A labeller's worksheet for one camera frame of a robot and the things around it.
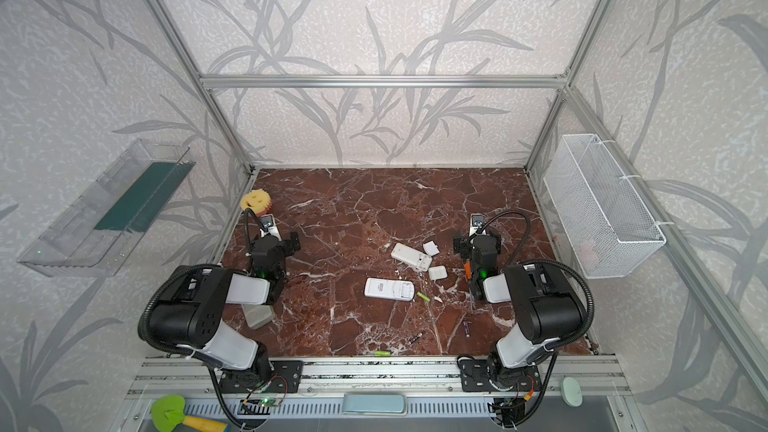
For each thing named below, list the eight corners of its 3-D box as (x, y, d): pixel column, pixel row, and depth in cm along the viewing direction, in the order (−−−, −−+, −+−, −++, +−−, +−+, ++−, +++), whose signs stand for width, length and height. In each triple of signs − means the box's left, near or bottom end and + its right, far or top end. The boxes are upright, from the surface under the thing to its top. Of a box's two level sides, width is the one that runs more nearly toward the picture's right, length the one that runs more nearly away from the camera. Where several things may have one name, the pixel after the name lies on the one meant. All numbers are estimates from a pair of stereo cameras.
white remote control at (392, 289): (363, 296, 89) (363, 293, 88) (367, 278, 93) (366, 276, 91) (414, 302, 88) (414, 300, 86) (416, 284, 92) (416, 282, 90)
